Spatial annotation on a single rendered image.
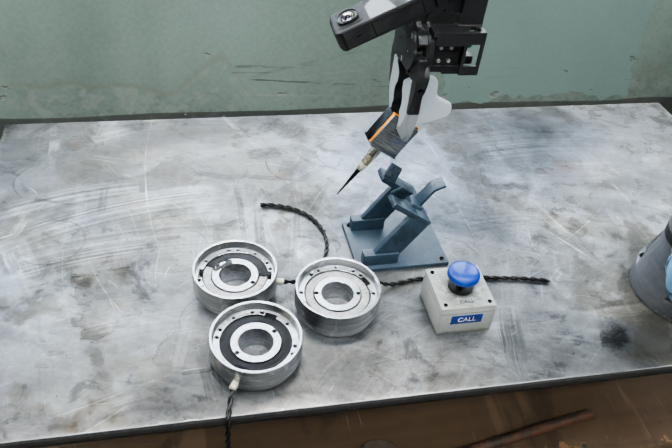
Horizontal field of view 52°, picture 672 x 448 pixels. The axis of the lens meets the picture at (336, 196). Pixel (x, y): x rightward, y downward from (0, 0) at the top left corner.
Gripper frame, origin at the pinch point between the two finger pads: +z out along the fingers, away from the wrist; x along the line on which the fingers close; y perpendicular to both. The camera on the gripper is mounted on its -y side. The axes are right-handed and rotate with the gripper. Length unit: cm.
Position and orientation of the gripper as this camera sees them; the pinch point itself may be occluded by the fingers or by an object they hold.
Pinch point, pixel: (396, 124)
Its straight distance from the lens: 85.9
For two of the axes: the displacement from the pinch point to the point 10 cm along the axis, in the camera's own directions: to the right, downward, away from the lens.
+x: -2.1, -6.2, 7.6
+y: 9.7, -0.5, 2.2
